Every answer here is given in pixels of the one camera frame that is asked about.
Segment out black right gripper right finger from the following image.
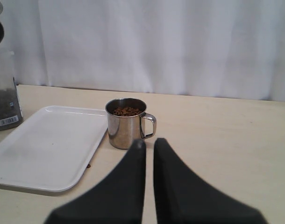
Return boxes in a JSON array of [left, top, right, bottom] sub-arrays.
[[153, 138, 267, 224]]

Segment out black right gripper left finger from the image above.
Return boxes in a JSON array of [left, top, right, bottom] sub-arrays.
[[45, 140, 146, 224]]

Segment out white plastic tray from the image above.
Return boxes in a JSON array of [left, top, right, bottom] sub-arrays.
[[0, 106, 107, 193]]

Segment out brown kibble in right mug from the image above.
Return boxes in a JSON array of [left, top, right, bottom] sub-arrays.
[[113, 107, 142, 117]]

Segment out brown kibble in tumbler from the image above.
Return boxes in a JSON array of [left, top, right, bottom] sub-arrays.
[[0, 89, 23, 131]]

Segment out translucent plastic tumbler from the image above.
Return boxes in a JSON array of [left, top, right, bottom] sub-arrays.
[[0, 48, 24, 131]]

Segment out white curtain backdrop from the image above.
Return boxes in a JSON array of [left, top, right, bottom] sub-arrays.
[[0, 0, 285, 102]]

